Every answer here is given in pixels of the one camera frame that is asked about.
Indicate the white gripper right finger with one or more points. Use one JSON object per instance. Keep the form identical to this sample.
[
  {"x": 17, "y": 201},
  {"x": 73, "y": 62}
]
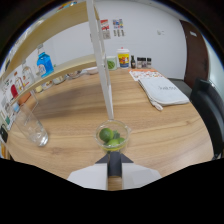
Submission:
[{"x": 140, "y": 176}]

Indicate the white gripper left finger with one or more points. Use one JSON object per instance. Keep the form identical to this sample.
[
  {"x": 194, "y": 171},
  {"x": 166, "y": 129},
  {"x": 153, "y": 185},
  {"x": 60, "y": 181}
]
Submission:
[{"x": 90, "y": 176}]

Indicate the glass cup of limes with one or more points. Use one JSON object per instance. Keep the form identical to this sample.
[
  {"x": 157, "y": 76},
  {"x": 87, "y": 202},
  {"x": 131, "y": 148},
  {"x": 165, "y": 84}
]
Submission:
[{"x": 111, "y": 138}]

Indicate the clear glass with ice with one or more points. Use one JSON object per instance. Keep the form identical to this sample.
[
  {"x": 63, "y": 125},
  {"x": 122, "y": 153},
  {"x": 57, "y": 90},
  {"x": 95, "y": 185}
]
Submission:
[{"x": 33, "y": 128}]

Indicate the black chair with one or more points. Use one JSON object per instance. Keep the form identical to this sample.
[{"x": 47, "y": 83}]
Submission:
[{"x": 210, "y": 116}]

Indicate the black bag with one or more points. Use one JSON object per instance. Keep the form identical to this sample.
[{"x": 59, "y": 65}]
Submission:
[{"x": 2, "y": 133}]

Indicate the orange printed leaflet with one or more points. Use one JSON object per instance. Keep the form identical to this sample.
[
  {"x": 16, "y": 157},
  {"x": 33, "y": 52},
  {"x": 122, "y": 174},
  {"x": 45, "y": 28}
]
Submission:
[{"x": 146, "y": 74}]

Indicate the small dark spice jar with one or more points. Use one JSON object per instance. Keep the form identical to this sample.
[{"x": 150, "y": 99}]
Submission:
[
  {"x": 144, "y": 63},
  {"x": 139, "y": 63},
  {"x": 149, "y": 62}
]

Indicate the green white mug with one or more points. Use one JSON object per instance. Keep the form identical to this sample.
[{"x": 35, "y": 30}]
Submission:
[{"x": 112, "y": 63}]

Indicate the clear bottle orange cap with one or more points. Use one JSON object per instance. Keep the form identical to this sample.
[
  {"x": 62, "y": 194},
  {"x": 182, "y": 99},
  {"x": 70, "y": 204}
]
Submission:
[{"x": 18, "y": 81}]

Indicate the blue liquid bottle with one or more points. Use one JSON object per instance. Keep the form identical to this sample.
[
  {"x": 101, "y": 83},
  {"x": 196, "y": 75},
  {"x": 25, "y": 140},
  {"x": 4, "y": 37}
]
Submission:
[{"x": 45, "y": 63}]

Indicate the brown door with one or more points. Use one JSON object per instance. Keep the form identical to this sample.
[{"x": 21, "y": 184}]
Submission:
[{"x": 196, "y": 55}]

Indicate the white frame wooden shelf rack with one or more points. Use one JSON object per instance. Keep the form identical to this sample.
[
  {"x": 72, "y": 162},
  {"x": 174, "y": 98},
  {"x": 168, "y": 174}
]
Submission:
[{"x": 100, "y": 50}]

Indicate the red wall poster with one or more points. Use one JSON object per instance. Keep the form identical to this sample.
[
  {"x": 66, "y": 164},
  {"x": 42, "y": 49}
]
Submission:
[{"x": 105, "y": 29}]

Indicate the multicolour wall poster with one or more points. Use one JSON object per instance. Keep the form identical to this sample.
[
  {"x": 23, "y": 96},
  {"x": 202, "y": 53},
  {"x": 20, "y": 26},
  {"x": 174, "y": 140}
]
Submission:
[{"x": 118, "y": 27}]

